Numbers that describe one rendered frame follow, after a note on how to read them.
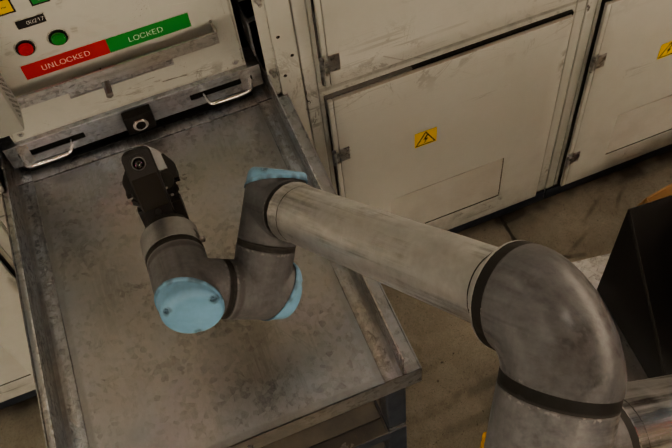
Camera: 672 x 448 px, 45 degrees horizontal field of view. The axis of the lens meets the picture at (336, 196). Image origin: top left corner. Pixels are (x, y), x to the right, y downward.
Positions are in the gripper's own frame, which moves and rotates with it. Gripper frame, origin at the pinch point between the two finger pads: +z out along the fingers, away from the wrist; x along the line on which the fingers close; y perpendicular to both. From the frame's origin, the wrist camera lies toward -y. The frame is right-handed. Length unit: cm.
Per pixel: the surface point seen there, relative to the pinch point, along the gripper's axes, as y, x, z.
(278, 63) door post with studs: 9.3, 30.3, 23.4
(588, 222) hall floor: 104, 113, 26
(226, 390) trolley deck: 28.5, -0.6, -32.9
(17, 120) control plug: -3.7, -18.9, 14.3
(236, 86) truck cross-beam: 14.4, 21.1, 27.4
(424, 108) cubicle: 37, 62, 26
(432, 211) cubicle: 83, 66, 34
